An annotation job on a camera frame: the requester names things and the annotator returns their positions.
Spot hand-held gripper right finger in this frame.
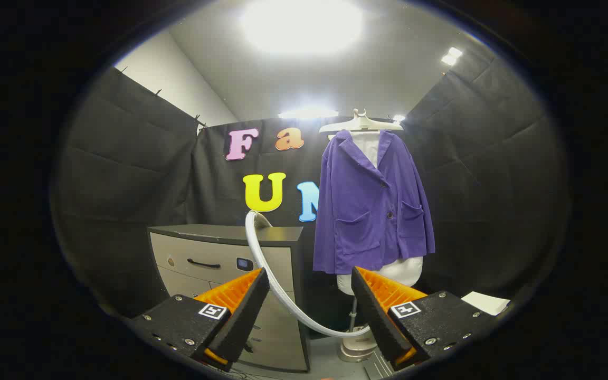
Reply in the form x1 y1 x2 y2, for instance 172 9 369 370
350 266 497 370

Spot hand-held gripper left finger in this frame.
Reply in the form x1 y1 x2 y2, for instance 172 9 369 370
132 268 271 372

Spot beige garment steamer base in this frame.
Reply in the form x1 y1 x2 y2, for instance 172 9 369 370
337 325 379 363

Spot grey garment steamer hose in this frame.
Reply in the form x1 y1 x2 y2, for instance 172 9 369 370
245 210 371 338

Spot purple corduroy jacket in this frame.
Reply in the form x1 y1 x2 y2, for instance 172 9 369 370
312 129 436 276

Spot white clothes hanger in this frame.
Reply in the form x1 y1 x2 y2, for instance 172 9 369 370
319 108 405 134

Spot white mannequin form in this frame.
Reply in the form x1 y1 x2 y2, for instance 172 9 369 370
336 131 424 296

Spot grey drawer cabinet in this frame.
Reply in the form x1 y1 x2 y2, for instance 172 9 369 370
147 224 312 373

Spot white paper sheet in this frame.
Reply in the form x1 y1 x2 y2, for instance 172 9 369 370
461 291 511 316

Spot black backdrop cloth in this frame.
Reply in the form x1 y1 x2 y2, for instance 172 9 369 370
53 50 568 317

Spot long ceiling light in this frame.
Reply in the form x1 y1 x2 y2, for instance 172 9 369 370
278 107 339 120

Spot small square ceiling light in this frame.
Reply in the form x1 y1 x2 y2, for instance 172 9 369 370
440 46 463 67

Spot large ceiling light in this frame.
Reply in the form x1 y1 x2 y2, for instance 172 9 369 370
241 0 363 53

